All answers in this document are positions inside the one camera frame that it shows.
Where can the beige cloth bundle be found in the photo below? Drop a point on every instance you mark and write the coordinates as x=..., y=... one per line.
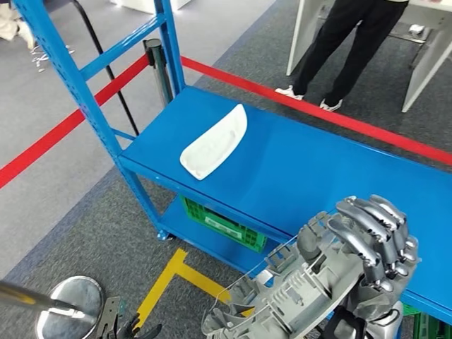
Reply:
x=10, y=23

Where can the small white device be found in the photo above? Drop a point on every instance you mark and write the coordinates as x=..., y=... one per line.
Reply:
x=416, y=29

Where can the white curved plastic part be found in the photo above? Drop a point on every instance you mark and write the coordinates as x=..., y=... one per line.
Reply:
x=211, y=145

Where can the blue metal shelf rack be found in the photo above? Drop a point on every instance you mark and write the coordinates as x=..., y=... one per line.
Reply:
x=300, y=163

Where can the green plastic crate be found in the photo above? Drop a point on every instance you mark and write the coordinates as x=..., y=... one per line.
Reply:
x=226, y=229
x=427, y=327

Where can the yellow floor tape square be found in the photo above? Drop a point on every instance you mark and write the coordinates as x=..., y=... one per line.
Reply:
x=176, y=266

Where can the silver wheel cover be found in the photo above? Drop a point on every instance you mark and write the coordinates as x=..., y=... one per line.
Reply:
x=300, y=290

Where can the red barrier belt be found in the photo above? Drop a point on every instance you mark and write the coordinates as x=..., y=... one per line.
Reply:
x=318, y=112
x=53, y=135

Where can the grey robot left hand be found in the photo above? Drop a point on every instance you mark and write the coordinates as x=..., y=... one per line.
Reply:
x=134, y=330

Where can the barrier stanchion post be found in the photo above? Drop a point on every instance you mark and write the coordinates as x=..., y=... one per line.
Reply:
x=161, y=75
x=70, y=299

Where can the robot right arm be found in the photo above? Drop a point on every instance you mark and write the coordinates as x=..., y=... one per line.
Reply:
x=385, y=323

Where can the white display plinth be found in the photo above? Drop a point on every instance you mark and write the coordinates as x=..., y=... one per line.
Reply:
x=141, y=4

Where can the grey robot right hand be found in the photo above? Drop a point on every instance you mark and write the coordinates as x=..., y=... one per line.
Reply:
x=381, y=224

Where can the person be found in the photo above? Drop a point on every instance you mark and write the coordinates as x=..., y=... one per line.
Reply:
x=353, y=37

